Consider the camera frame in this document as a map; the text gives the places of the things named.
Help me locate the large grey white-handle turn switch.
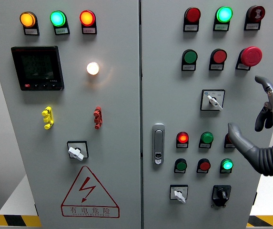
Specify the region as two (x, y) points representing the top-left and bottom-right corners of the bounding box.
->
(200, 89), (226, 112)

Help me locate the small green lit lamp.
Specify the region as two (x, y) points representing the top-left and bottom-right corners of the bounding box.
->
(220, 158), (233, 171)

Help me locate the small red push button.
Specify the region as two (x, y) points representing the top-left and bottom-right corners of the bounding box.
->
(197, 158), (211, 171)

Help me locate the black yellow striped tape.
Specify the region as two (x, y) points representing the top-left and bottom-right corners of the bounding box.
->
(0, 215), (42, 228)
(246, 215), (273, 228)

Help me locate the small green unlit lamp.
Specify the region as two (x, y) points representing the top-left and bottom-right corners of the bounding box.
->
(200, 132), (214, 144)

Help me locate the small green push button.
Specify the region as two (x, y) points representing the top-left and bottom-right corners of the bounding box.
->
(174, 158), (188, 171)

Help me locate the small red lit lamp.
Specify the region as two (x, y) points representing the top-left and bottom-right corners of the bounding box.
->
(176, 131), (189, 144)

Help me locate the large red stop button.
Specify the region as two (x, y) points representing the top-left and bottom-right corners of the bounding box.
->
(238, 46), (263, 67)

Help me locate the silver door lock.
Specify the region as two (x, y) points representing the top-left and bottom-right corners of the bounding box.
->
(152, 123), (165, 166)

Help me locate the large red push button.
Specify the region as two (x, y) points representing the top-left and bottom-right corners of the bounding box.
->
(210, 49), (228, 64)

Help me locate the grey cabinet door with lock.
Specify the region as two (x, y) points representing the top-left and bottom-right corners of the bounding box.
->
(140, 0), (273, 229)

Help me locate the large green push button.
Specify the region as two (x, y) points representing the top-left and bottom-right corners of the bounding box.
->
(182, 49), (198, 64)

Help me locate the dark red buzzer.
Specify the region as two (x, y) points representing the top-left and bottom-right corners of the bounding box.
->
(246, 5), (266, 23)

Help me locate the large green lit lamp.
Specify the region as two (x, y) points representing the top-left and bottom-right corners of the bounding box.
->
(216, 6), (233, 23)
(50, 10), (67, 27)

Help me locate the grey cabinet door with display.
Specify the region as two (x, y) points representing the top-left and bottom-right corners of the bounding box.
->
(0, 0), (142, 229)

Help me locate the large red unlit lamp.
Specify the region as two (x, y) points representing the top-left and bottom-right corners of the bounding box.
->
(184, 7), (202, 23)

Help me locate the red warning triangle sticker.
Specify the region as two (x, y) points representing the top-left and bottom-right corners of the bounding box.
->
(61, 166), (121, 219)

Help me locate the white round lamp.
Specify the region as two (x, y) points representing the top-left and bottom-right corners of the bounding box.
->
(86, 62), (100, 76)

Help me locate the large red-orange lit lamp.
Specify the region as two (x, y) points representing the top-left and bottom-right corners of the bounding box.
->
(79, 10), (96, 27)

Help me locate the black display meter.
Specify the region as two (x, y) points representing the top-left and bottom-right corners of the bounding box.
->
(10, 45), (65, 92)

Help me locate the yellow round lamp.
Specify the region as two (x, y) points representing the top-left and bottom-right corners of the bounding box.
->
(19, 11), (37, 29)

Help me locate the black-handle turn switch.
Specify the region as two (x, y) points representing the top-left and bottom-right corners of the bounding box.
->
(211, 185), (232, 208)

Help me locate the small white-handle turn switch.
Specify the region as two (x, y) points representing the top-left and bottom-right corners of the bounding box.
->
(170, 184), (189, 204)

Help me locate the small red handle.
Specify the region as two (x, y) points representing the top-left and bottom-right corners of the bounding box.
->
(93, 106), (103, 130)

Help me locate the white-handle turn switch plain plate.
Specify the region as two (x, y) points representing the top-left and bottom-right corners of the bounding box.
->
(66, 140), (89, 162)

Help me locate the small yellow handle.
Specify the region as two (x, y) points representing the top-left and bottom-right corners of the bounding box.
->
(41, 106), (55, 130)

